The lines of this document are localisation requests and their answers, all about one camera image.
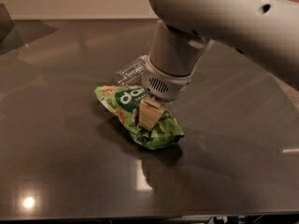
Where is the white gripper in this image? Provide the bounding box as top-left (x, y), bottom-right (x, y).
top-left (139, 58), bottom-right (192, 131)

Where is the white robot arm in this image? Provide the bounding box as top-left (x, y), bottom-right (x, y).
top-left (139, 0), bottom-right (299, 131)

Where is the green rice chip bag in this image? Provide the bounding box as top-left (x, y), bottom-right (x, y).
top-left (94, 85), bottom-right (184, 150)

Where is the clear plastic water bottle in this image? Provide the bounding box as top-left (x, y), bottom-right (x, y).
top-left (114, 55), bottom-right (148, 86)

